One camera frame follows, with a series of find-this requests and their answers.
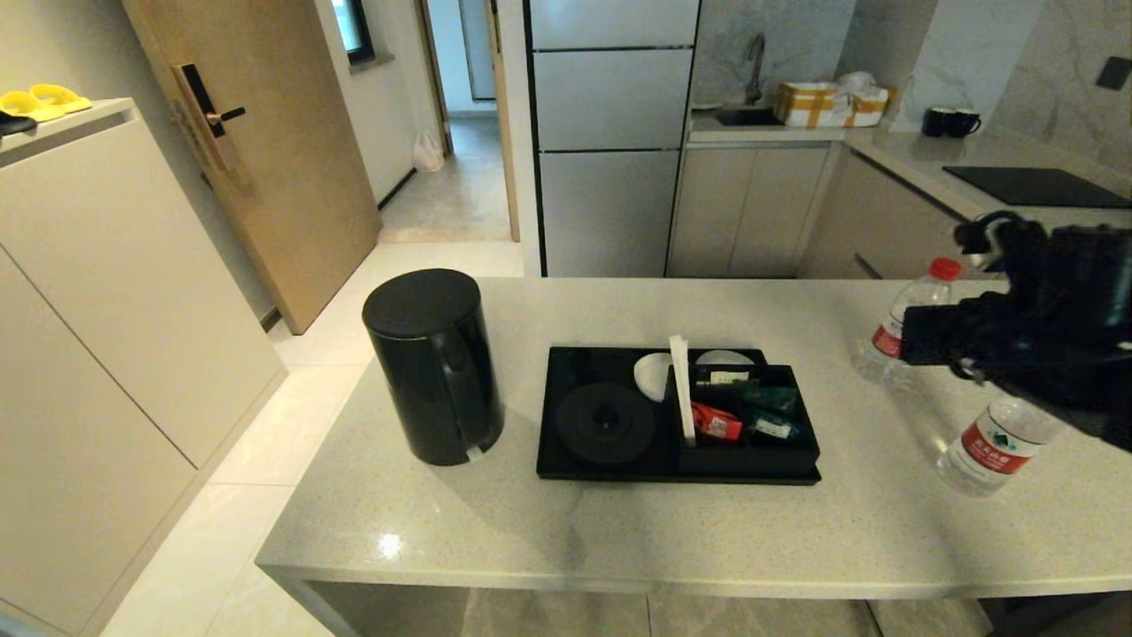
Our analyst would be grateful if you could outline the wooden door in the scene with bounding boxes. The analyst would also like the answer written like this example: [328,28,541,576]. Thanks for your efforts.
[119,0,382,336]

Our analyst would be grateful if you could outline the beige kitchen base cabinets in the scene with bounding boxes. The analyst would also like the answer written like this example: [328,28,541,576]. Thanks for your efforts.
[668,124,1132,282]

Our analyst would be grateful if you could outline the white plastic bag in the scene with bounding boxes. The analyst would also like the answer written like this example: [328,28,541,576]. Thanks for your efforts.
[411,130,446,173]

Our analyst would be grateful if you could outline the dark window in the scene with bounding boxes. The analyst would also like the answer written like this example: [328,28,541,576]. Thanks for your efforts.
[331,0,373,65]

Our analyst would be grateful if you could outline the black compartment organizer box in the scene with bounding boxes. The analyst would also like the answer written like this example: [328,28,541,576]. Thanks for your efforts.
[675,362,821,477]

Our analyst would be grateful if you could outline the black door lock handle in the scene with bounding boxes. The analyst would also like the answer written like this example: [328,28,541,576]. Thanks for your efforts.
[171,62,246,174]

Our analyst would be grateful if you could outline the green tea packet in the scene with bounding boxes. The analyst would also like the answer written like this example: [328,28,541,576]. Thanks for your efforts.
[736,383,802,418]
[744,412,808,445]

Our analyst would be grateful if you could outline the black serving tray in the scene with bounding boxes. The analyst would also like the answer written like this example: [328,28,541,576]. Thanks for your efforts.
[536,346,822,486]

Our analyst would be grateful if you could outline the metal kitchen faucet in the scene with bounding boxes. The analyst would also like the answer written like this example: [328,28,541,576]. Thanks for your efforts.
[742,32,768,106]

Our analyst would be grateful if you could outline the white tall cabinet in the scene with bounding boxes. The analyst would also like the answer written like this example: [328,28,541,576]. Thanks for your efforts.
[0,97,289,637]

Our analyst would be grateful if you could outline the long white sachet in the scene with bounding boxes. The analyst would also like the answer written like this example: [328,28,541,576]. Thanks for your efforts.
[669,334,696,445]

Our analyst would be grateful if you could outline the grey refrigerator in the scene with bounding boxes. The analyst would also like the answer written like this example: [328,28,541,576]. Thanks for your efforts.
[522,0,700,278]

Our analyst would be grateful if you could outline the cardboard box with yellow tape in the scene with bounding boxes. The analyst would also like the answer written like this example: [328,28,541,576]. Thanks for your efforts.
[774,71,890,130]

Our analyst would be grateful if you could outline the red-capped water bottle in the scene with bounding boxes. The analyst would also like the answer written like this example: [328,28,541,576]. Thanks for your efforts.
[935,395,1064,498]
[853,257,963,390]

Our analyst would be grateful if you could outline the black induction cooktop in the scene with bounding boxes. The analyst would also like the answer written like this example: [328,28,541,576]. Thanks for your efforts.
[941,165,1132,211]

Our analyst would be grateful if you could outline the red snack packet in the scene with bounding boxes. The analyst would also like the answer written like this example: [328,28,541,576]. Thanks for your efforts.
[691,401,743,441]

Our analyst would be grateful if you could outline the dark kitchen sink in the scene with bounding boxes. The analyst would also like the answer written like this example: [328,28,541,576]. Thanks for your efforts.
[712,104,784,127]

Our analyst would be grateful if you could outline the black electric kettle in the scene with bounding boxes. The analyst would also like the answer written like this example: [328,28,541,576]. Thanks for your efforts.
[361,268,506,467]

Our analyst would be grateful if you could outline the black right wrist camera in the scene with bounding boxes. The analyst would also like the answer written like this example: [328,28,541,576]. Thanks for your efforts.
[952,211,1062,306]

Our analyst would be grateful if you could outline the round black kettle base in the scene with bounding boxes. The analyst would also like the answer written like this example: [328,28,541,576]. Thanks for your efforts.
[555,381,658,465]

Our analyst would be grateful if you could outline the yellow slipper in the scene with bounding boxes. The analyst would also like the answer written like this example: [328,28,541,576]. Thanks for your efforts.
[27,83,92,114]
[0,90,65,124]

